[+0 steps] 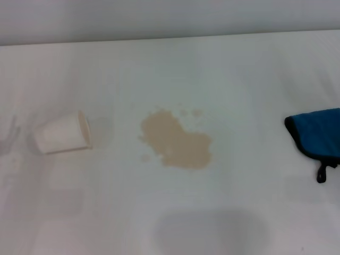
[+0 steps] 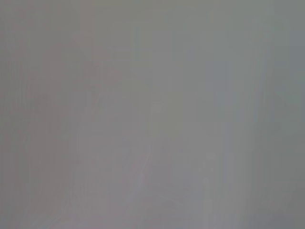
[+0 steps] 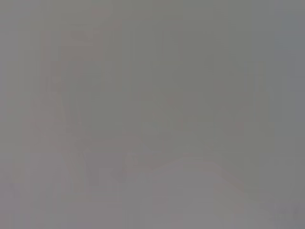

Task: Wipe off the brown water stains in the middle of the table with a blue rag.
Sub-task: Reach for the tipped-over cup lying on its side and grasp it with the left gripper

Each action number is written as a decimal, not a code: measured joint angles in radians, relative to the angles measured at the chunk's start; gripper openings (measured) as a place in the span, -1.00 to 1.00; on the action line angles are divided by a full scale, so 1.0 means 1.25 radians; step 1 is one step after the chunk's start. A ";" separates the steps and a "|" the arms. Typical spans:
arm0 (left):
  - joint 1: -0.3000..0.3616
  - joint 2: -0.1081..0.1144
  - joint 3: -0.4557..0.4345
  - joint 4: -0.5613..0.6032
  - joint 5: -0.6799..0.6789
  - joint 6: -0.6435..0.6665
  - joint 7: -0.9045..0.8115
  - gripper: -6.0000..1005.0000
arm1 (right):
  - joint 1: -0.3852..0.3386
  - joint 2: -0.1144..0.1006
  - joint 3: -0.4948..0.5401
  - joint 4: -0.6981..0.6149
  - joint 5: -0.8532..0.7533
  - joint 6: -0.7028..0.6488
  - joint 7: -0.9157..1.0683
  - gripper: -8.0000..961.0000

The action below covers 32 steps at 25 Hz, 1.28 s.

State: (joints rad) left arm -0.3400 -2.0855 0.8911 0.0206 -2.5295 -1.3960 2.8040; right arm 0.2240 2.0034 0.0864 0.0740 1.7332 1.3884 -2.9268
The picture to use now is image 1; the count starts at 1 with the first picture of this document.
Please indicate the blue rag with black trim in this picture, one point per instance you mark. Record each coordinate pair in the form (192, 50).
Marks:
(317, 132)

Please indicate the white paper cup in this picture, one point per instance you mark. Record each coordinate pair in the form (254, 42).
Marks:
(62, 134)

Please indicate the brown water stain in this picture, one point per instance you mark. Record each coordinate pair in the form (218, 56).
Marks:
(176, 143)

